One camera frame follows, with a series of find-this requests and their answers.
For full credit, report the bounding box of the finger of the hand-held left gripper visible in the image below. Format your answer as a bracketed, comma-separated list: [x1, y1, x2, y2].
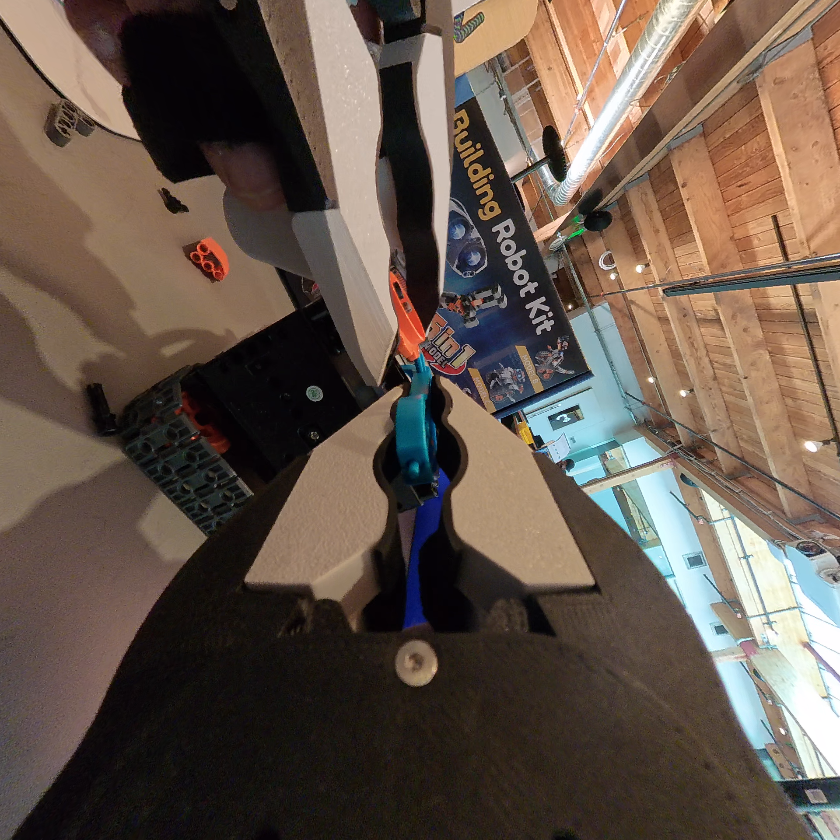
[224, 0, 405, 388]
[372, 0, 458, 322]

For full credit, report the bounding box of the teal plastic wrench tool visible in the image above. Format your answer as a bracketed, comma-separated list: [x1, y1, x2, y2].
[390, 352, 454, 506]

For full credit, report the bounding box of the small orange connector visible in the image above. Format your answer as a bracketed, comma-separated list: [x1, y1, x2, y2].
[184, 239, 231, 283]

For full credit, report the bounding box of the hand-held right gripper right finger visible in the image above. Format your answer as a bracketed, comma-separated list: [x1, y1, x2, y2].
[434, 384, 594, 624]

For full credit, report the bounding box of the robot kit box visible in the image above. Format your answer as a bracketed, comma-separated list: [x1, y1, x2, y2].
[427, 99, 594, 418]

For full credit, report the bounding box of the person's left hand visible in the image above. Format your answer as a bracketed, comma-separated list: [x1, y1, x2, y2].
[197, 138, 303, 214]

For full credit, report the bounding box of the grey toy robot vehicle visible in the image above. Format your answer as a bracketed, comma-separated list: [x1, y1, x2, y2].
[119, 256, 427, 535]

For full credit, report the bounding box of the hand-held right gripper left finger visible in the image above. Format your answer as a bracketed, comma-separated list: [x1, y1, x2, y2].
[246, 388, 410, 624]

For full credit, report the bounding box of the silver ventilation duct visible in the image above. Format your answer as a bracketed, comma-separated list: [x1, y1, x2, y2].
[552, 0, 710, 211]

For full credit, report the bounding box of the white book stand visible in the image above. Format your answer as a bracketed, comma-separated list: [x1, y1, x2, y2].
[0, 0, 145, 141]

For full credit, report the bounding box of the dark grey angled beam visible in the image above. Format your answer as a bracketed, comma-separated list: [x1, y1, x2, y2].
[44, 99, 95, 145]

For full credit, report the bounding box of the black pendant lamp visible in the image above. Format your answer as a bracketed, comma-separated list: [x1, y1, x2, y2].
[545, 197, 614, 250]
[510, 125, 569, 185]

